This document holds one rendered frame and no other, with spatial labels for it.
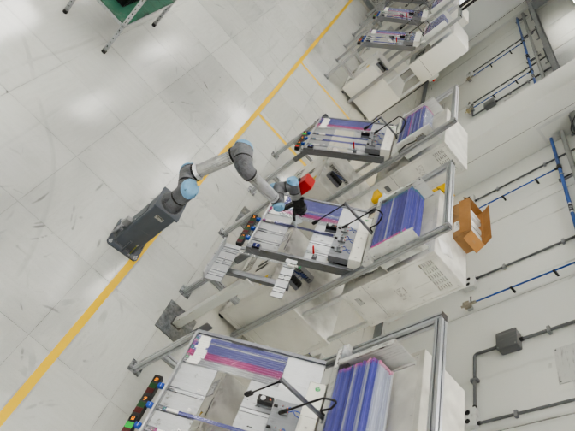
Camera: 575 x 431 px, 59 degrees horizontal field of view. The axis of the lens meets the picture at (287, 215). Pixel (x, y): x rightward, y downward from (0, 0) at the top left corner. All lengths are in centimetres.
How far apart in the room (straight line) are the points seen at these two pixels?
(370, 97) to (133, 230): 498
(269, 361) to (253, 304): 106
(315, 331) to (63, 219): 186
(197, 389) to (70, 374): 90
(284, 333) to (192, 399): 138
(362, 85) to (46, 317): 565
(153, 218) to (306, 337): 138
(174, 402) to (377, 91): 593
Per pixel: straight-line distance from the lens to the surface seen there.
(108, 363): 340
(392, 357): 244
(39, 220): 356
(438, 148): 436
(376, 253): 313
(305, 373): 269
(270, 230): 353
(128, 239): 365
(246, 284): 315
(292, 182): 333
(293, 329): 378
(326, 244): 346
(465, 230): 341
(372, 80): 767
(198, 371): 271
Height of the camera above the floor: 289
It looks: 34 degrees down
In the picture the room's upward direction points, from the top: 57 degrees clockwise
